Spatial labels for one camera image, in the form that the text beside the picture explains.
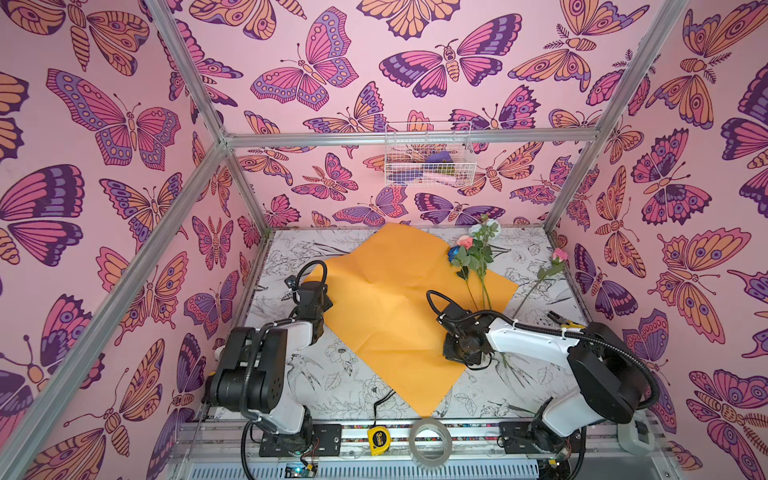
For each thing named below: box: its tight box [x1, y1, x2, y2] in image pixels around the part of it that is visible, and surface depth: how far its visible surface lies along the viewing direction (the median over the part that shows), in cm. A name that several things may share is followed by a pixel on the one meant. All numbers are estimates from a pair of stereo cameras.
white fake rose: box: [468, 218, 502, 310], surface depth 114 cm
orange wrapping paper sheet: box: [320, 223, 519, 417], surface depth 94 cm
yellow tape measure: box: [368, 426, 393, 456], surface depth 74 cm
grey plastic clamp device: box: [617, 408, 655, 457], surface depth 72 cm
